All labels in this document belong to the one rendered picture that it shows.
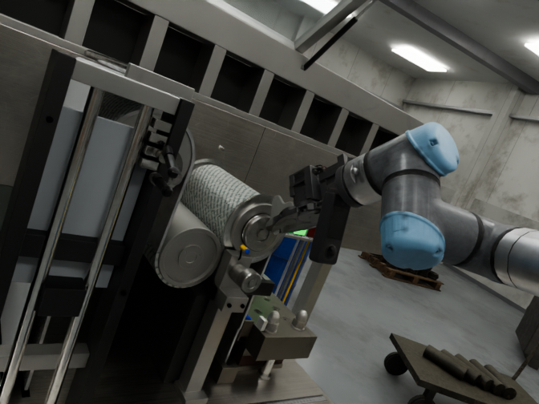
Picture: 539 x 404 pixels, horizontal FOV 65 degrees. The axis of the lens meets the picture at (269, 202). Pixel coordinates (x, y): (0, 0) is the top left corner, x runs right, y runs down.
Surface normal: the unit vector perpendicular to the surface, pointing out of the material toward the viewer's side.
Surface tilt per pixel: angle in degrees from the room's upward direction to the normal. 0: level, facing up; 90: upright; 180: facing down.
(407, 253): 137
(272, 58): 90
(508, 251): 85
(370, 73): 90
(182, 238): 90
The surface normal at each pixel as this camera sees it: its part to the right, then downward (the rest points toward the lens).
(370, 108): 0.53, 0.36
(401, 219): -0.56, -0.49
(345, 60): 0.34, 0.30
